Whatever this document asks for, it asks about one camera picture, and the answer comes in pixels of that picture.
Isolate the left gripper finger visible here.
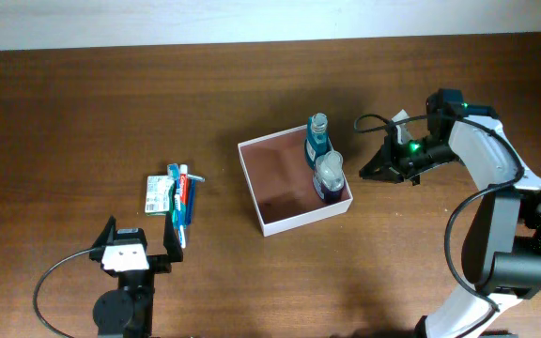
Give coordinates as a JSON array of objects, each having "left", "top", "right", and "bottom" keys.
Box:
[
  {"left": 92, "top": 216, "right": 116, "bottom": 248},
  {"left": 163, "top": 215, "right": 183, "bottom": 263}
]

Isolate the dark blue soap bottle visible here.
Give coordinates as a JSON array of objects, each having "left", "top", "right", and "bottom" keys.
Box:
[{"left": 313, "top": 150, "right": 345, "bottom": 204}]

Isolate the teal Listerine mouthwash bottle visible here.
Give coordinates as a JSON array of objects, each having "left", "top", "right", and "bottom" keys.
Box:
[{"left": 304, "top": 113, "right": 332, "bottom": 169}]

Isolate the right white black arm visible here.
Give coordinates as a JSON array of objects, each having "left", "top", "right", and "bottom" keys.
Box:
[{"left": 359, "top": 88, "right": 541, "bottom": 338}]

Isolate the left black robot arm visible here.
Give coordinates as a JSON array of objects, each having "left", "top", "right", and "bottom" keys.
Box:
[{"left": 89, "top": 214, "right": 183, "bottom": 338}]

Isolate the white green soap packet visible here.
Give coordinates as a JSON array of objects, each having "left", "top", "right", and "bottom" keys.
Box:
[{"left": 145, "top": 176, "right": 175, "bottom": 215}]

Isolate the red white Colgate toothpaste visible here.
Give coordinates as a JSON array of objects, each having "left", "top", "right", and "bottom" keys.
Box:
[{"left": 178, "top": 164, "right": 189, "bottom": 206}]

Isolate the blue disposable razor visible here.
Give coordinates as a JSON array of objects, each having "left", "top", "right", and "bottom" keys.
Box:
[{"left": 185, "top": 174, "right": 206, "bottom": 225}]

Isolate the blue green toothbrush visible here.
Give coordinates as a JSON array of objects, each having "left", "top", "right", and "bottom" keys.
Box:
[{"left": 167, "top": 163, "right": 187, "bottom": 249}]

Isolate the white square cardboard box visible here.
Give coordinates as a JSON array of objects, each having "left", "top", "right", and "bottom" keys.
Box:
[{"left": 238, "top": 125, "right": 353, "bottom": 237}]

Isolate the left black cable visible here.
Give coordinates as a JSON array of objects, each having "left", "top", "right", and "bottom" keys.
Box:
[{"left": 33, "top": 248, "right": 97, "bottom": 338}]

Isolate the black cable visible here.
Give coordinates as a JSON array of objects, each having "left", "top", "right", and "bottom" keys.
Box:
[
  {"left": 33, "top": 248, "right": 97, "bottom": 338},
  {"left": 353, "top": 112, "right": 526, "bottom": 313}
]

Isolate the right black cable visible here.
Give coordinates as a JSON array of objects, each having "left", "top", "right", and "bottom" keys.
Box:
[{"left": 353, "top": 112, "right": 526, "bottom": 313}]

